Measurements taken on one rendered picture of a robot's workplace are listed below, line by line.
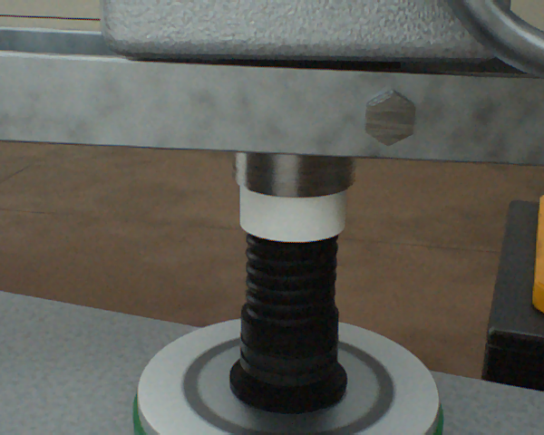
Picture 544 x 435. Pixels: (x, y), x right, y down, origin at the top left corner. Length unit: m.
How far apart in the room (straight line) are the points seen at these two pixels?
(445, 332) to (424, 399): 2.17
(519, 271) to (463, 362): 1.28
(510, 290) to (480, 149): 0.78
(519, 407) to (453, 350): 1.94
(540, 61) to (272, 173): 0.19
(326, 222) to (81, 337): 0.34
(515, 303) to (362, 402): 0.66
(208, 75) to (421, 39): 0.12
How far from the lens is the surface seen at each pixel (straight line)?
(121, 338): 0.78
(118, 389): 0.70
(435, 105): 0.47
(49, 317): 0.83
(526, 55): 0.36
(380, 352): 0.64
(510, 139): 0.48
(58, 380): 0.72
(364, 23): 0.40
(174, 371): 0.61
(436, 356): 2.60
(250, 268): 0.54
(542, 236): 1.36
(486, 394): 0.72
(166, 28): 0.40
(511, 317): 1.16
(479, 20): 0.36
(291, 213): 0.50
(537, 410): 0.71
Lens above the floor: 1.23
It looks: 20 degrees down
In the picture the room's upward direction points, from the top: 1 degrees clockwise
